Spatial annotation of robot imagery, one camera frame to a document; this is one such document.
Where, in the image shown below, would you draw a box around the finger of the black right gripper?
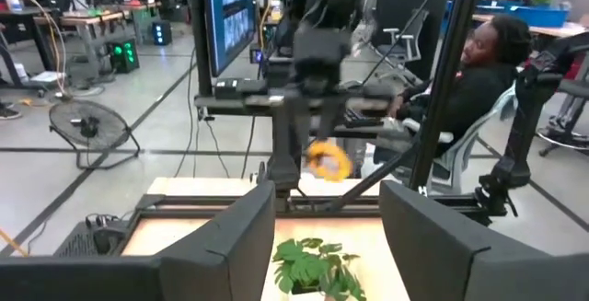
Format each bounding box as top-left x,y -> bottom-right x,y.
321,97 -> 344,145
301,98 -> 323,153

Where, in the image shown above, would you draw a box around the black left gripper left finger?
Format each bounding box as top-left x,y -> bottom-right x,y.
0,180 -> 276,301

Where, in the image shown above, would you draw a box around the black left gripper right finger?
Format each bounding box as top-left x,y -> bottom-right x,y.
379,179 -> 589,301

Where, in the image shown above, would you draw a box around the orange spring keychain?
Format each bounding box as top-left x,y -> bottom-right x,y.
306,140 -> 354,182

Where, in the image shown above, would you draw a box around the black keyboard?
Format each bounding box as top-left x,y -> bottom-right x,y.
342,106 -> 384,128

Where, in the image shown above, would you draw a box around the black box on desk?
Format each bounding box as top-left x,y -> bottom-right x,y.
214,77 -> 269,100

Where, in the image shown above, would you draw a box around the black operator desk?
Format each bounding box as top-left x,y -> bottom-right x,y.
192,77 -> 418,141

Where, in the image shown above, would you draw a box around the white office chair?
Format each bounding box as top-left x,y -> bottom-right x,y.
380,8 -> 430,65

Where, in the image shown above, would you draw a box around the green leafy plant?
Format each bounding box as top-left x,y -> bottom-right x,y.
271,237 -> 367,301

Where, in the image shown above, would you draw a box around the black room divider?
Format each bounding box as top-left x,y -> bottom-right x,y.
371,0 -> 455,81

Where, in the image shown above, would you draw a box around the black computer monitor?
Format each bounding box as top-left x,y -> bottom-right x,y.
191,0 -> 258,98

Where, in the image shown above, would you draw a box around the white plant pot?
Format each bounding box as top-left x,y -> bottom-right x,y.
288,286 -> 335,301

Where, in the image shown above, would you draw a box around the grey office chair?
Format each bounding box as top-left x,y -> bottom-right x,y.
425,82 -> 519,197

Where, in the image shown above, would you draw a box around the black mesh computer tower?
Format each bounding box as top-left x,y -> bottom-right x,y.
53,220 -> 139,259

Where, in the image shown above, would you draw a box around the person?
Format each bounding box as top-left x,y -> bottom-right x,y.
371,13 -> 534,180

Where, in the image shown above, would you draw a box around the blue lit computer tower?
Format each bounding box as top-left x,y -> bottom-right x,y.
151,19 -> 174,47

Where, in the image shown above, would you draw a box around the black chair base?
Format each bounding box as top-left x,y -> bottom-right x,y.
536,93 -> 589,158

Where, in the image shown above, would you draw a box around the black floor fan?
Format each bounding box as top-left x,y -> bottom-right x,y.
48,99 -> 142,171

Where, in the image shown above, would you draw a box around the green lit computer tower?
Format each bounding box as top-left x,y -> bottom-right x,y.
108,38 -> 141,75

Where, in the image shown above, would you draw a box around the wooden background table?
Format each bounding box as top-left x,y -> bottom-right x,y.
34,0 -> 163,70

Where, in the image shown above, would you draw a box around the person's shoe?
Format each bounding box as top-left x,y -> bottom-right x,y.
0,101 -> 22,122

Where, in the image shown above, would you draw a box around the black aluminium rig frame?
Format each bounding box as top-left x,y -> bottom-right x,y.
133,0 -> 491,224

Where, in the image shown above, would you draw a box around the long yellow cable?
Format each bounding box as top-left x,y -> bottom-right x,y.
0,226 -> 29,259

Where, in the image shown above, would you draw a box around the yellow hanging cables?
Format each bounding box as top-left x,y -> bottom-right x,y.
0,0 -> 69,99

